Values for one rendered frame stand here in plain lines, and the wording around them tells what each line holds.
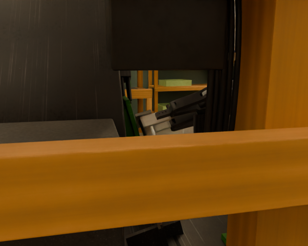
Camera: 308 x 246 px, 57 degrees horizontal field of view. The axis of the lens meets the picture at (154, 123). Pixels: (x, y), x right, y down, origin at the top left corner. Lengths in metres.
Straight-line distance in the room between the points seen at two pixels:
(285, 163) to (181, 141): 0.13
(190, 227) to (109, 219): 0.56
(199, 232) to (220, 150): 0.55
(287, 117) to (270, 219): 0.15
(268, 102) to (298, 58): 0.07
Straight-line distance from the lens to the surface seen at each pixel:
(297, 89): 0.42
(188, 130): 1.45
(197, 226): 0.88
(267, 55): 0.40
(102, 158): 0.30
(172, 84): 6.07
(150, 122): 0.67
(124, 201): 0.32
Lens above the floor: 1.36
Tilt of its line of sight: 12 degrees down
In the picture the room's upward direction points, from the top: straight up
